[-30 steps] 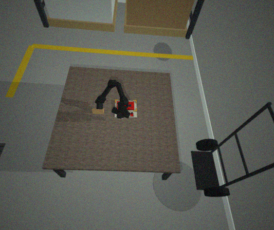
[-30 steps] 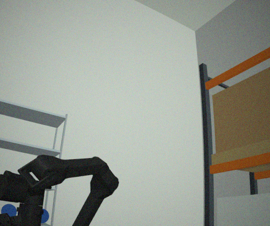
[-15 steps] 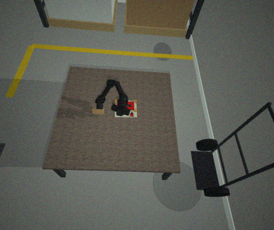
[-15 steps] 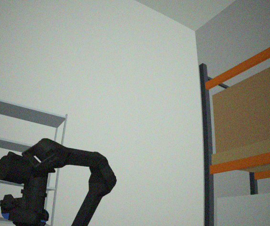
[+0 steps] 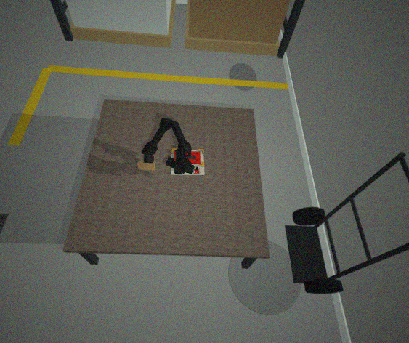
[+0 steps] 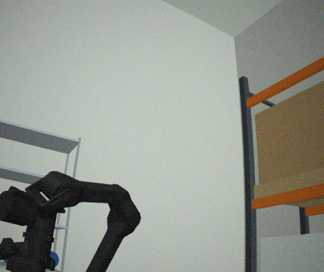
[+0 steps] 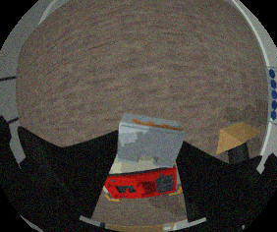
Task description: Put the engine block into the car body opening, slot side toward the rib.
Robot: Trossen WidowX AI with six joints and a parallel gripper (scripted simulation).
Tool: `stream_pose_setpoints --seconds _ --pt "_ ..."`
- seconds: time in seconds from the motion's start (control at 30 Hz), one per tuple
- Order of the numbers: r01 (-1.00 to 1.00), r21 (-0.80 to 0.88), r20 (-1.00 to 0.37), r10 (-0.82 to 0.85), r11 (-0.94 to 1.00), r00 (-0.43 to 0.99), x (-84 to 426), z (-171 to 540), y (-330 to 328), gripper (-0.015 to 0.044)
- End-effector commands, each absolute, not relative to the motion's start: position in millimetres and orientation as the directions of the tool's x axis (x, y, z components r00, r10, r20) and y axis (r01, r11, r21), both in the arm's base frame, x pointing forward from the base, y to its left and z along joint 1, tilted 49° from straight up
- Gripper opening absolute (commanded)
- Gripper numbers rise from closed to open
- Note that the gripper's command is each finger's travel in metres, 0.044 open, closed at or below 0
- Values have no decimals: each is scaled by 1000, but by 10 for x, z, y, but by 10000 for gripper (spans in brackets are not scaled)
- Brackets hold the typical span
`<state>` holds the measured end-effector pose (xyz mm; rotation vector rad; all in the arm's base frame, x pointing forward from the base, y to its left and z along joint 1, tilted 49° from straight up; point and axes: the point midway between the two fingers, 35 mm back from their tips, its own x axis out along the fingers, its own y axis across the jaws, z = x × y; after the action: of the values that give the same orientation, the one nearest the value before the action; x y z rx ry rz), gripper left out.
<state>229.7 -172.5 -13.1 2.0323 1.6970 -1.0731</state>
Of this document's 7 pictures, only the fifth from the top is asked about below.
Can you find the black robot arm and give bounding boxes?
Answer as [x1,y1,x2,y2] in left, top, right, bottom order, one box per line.
[142,118,192,174]

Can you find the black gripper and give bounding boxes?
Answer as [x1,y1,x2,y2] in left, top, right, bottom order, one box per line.
[166,157,195,174]

